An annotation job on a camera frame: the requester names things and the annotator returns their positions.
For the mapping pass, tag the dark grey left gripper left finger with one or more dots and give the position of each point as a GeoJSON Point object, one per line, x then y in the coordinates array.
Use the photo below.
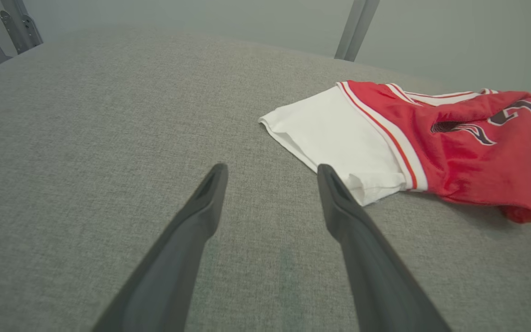
{"type": "Point", "coordinates": [168, 267]}

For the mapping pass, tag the red and white basketball jersey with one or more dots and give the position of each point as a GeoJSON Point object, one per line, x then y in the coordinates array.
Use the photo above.
{"type": "Point", "coordinates": [454, 152]}

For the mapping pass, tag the grey metal post with brackets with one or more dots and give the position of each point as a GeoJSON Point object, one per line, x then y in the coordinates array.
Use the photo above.
{"type": "Point", "coordinates": [12, 25]}

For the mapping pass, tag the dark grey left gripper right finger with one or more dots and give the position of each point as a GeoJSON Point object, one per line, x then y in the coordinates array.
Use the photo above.
{"type": "Point", "coordinates": [376, 276]}

